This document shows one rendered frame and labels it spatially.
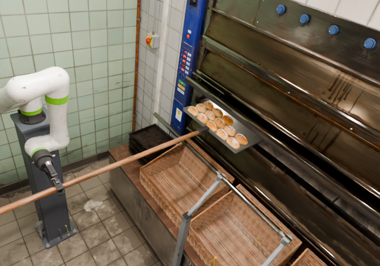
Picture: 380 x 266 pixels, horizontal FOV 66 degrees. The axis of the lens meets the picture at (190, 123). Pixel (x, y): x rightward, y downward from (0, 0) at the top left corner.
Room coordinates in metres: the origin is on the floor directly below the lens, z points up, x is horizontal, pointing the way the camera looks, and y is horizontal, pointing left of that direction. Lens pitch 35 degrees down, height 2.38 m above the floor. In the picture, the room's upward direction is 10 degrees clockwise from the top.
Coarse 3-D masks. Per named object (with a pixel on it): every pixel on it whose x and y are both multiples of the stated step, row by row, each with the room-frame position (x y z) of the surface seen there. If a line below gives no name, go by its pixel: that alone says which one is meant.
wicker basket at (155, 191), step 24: (192, 144) 1.87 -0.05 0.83; (144, 168) 1.62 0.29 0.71; (168, 168) 1.79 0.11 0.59; (192, 168) 1.78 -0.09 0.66; (216, 168) 1.66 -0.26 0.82; (168, 192) 1.53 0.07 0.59; (192, 192) 1.57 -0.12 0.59; (216, 192) 1.42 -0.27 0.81; (168, 216) 1.31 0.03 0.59; (192, 216) 1.28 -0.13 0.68
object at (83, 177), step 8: (184, 136) 1.48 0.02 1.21; (192, 136) 1.52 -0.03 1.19; (168, 144) 1.38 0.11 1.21; (144, 152) 1.26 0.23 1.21; (152, 152) 1.29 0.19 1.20; (120, 160) 1.17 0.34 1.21; (128, 160) 1.18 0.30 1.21; (104, 168) 1.08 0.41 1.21; (112, 168) 1.11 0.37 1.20; (80, 176) 1.00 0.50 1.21; (88, 176) 1.01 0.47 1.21; (64, 184) 0.93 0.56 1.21; (72, 184) 0.95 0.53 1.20; (40, 192) 0.86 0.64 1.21; (48, 192) 0.87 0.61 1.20; (24, 200) 0.80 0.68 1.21; (32, 200) 0.82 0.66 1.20; (0, 208) 0.74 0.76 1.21; (8, 208) 0.75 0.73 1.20
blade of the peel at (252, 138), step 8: (224, 112) 1.90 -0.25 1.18; (208, 120) 1.75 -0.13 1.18; (240, 128) 1.72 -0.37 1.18; (216, 136) 1.57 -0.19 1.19; (232, 136) 1.61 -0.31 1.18; (248, 136) 1.64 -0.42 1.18; (256, 136) 1.66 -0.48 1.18; (224, 144) 1.51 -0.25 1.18; (240, 144) 1.54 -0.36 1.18; (248, 144) 1.55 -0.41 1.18
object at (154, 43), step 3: (147, 33) 2.39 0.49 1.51; (150, 33) 2.40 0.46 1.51; (147, 36) 2.38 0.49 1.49; (150, 36) 2.35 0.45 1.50; (153, 36) 2.34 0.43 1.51; (156, 36) 2.36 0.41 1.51; (153, 39) 2.33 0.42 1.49; (156, 39) 2.35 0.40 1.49; (150, 42) 2.34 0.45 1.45; (153, 42) 2.33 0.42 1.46; (156, 42) 2.35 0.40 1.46; (150, 45) 2.34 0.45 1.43; (153, 45) 2.34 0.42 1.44; (156, 45) 2.36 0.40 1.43; (153, 48) 2.34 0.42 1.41
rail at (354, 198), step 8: (192, 80) 1.83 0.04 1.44; (200, 88) 1.76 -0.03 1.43; (216, 96) 1.66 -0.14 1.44; (224, 104) 1.59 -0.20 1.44; (248, 120) 1.45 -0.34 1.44; (256, 128) 1.39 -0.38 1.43; (272, 136) 1.33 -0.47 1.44; (280, 144) 1.27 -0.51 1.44; (288, 152) 1.23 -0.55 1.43; (304, 160) 1.17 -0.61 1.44; (312, 168) 1.13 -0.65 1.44; (320, 176) 1.09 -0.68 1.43; (336, 184) 1.04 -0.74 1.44; (344, 192) 1.00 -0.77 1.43; (360, 200) 0.96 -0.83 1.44; (368, 208) 0.92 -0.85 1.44; (376, 216) 0.89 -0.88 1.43
